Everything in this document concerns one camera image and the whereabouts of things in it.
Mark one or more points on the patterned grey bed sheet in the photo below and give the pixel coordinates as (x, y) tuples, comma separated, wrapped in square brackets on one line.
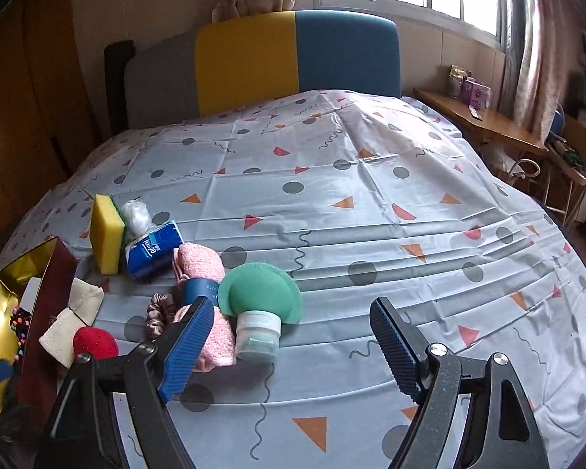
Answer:
[(355, 197)]

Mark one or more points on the brown wooden wardrobe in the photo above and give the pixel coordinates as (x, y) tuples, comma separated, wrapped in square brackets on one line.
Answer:
[(47, 126)]

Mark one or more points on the beige cloth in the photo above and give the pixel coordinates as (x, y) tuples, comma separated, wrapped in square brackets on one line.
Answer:
[(81, 311)]

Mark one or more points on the blue tissue pack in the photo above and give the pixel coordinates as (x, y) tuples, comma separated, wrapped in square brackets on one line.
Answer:
[(149, 253)]

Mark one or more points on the pink patterned curtain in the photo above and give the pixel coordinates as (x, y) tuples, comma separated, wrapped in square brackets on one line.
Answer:
[(535, 63)]

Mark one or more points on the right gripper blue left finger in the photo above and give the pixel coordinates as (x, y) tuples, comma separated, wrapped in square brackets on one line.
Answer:
[(179, 348)]

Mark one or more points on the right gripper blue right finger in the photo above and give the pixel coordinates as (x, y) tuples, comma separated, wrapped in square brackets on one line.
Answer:
[(403, 346)]

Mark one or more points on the pink towel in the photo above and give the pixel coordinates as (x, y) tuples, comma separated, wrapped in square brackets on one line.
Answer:
[(199, 271)]

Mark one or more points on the clear plastic bag bundle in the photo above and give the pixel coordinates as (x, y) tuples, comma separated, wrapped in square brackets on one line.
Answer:
[(137, 218)]

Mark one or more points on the wooden side table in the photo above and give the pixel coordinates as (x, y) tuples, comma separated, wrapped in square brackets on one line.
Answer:
[(492, 125)]

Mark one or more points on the grey yellow blue headboard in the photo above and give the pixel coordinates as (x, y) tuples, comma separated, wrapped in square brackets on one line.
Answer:
[(226, 65)]

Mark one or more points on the red plush ball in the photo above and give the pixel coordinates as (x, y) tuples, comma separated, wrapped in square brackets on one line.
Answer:
[(95, 341)]

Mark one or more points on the yellow sponge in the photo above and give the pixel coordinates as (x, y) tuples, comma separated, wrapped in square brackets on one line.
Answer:
[(106, 234)]

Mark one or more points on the green mushroom cap bottle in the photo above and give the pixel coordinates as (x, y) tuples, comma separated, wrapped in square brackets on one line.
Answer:
[(262, 298)]

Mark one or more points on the purple box on table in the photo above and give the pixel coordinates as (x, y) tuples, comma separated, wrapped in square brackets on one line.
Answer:
[(475, 94)]

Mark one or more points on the red gold storage box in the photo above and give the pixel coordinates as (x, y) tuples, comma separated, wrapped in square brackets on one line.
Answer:
[(34, 288)]

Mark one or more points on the pink satin scrunchie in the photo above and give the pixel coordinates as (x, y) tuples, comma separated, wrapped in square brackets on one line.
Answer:
[(161, 312)]

